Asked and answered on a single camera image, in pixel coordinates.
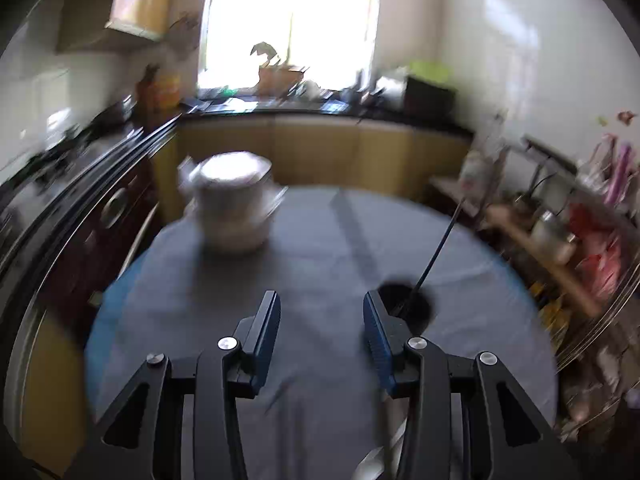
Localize yellow lower cabinets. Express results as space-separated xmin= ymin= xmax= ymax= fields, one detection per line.
xmin=152 ymin=114 xmax=471 ymax=223

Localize wooden shelf rack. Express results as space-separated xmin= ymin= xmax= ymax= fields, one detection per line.
xmin=479 ymin=134 xmax=640 ymax=411

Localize black utensil holder cup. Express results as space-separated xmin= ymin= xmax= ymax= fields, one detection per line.
xmin=378 ymin=282 xmax=434 ymax=336

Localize black microwave oven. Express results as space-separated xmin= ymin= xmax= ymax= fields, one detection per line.
xmin=402 ymin=76 xmax=457 ymax=118

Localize gas stove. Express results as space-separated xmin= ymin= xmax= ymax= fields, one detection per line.
xmin=1 ymin=122 xmax=142 ymax=222

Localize grey tablecloth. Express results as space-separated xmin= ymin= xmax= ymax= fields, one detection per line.
xmin=98 ymin=188 xmax=558 ymax=479

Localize white stacked bowls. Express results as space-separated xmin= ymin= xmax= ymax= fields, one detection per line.
xmin=178 ymin=151 xmax=288 ymax=255

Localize green plastic basin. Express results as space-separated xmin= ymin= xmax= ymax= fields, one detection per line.
xmin=409 ymin=60 xmax=449 ymax=84

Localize steel pot on shelf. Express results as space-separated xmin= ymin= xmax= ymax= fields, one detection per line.
xmin=530 ymin=210 xmax=577 ymax=266

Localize blue table cover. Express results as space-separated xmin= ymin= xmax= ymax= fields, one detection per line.
xmin=84 ymin=252 xmax=146 ymax=419

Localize black chopstick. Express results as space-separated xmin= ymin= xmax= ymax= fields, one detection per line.
xmin=395 ymin=197 xmax=466 ymax=314

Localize yellow upper cabinet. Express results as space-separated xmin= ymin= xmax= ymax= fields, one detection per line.
xmin=55 ymin=0 xmax=177 ymax=53

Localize dark red built-in oven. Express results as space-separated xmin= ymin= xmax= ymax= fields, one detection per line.
xmin=39 ymin=157 xmax=155 ymax=318

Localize wicker basket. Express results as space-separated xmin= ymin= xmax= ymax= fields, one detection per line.
xmin=256 ymin=66 xmax=304 ymax=96

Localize yellow oil bottle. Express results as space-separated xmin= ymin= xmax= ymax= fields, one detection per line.
xmin=154 ymin=74 xmax=181 ymax=110

